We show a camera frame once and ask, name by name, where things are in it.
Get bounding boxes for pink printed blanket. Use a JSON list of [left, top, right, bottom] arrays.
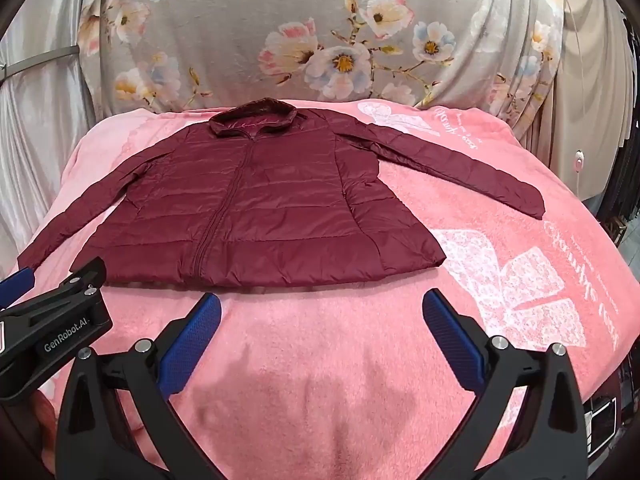
[[10, 95, 640, 480]]

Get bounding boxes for dark red furniture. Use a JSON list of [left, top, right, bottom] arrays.
[[580, 360, 637, 461]]

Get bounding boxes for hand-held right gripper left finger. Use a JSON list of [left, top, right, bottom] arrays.
[[52, 292, 223, 480]]

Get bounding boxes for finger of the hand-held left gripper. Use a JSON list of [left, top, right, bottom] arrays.
[[0, 268, 37, 312], [57, 256, 107, 297]]

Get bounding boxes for grey curtain tieback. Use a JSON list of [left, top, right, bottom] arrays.
[[0, 45, 81, 86]]

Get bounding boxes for beige curtain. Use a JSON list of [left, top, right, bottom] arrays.
[[520, 0, 632, 198]]

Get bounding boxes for dark hanging clothes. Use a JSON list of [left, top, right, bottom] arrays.
[[595, 25, 640, 251]]

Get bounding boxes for white cable with switch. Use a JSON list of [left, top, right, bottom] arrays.
[[564, 0, 587, 196]]

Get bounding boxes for maroon puffer jacket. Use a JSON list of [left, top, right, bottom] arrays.
[[17, 97, 546, 291]]

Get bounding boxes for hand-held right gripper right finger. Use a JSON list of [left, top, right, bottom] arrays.
[[420, 289, 589, 480]]

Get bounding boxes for silver satin curtain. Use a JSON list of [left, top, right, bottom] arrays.
[[0, 0, 107, 261]]

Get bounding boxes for grey floral cloth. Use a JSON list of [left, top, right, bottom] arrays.
[[100, 0, 566, 113]]

